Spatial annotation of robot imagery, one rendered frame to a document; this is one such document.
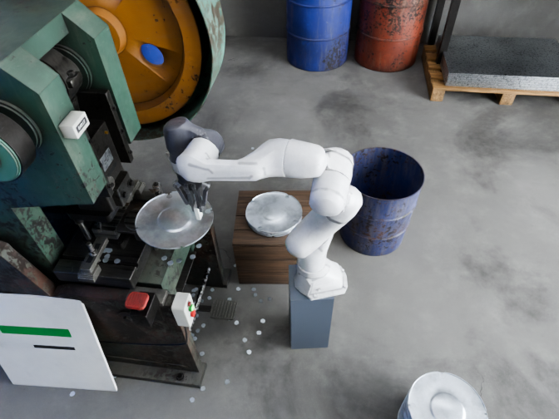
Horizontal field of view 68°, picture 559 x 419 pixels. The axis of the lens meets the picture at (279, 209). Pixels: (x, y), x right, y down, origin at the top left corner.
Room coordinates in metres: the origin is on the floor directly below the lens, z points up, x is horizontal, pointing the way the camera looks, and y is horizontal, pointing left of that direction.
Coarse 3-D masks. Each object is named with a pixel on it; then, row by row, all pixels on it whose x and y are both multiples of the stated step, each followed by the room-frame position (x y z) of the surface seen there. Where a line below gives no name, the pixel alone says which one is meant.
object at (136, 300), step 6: (132, 294) 0.75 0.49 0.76; (138, 294) 0.75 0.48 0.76; (144, 294) 0.75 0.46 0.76; (126, 300) 0.73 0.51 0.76; (132, 300) 0.73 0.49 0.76; (138, 300) 0.73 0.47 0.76; (144, 300) 0.73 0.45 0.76; (126, 306) 0.71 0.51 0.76; (132, 306) 0.71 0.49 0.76; (138, 306) 0.71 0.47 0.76; (144, 306) 0.71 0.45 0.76
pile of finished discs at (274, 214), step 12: (276, 192) 1.60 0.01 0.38; (252, 204) 1.53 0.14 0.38; (264, 204) 1.52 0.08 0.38; (276, 204) 1.51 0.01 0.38; (288, 204) 1.52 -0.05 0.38; (252, 216) 1.44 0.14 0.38; (264, 216) 1.43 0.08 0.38; (276, 216) 1.42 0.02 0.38; (288, 216) 1.43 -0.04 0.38; (300, 216) 1.42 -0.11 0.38; (252, 228) 1.36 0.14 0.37; (264, 228) 1.36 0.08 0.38; (276, 228) 1.35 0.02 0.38; (288, 228) 1.35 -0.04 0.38
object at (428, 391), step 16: (416, 384) 0.62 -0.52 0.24; (432, 384) 0.62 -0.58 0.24; (448, 384) 0.61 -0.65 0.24; (464, 384) 0.61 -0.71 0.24; (416, 400) 0.56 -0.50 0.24; (432, 400) 0.56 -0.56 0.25; (448, 400) 0.55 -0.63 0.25; (464, 400) 0.55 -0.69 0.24; (480, 400) 0.55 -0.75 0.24; (416, 416) 0.50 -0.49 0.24; (432, 416) 0.50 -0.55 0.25; (448, 416) 0.50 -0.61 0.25; (464, 416) 0.50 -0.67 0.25; (480, 416) 0.49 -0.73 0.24
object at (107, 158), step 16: (96, 128) 1.11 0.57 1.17; (96, 144) 1.07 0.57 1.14; (112, 144) 1.15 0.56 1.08; (112, 160) 1.11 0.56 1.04; (112, 176) 1.08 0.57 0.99; (128, 176) 1.12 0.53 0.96; (128, 192) 1.08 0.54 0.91; (80, 208) 1.03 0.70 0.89; (96, 208) 1.02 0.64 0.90; (112, 208) 1.02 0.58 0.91
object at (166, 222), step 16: (176, 192) 1.21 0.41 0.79; (144, 208) 1.12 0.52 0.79; (160, 208) 1.12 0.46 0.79; (176, 208) 1.12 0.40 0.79; (208, 208) 1.12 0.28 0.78; (144, 224) 1.04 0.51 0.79; (160, 224) 1.03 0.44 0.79; (176, 224) 1.03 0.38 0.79; (192, 224) 1.04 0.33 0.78; (208, 224) 1.04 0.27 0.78; (144, 240) 0.96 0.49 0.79; (160, 240) 0.96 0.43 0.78; (176, 240) 0.96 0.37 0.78; (192, 240) 0.96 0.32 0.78
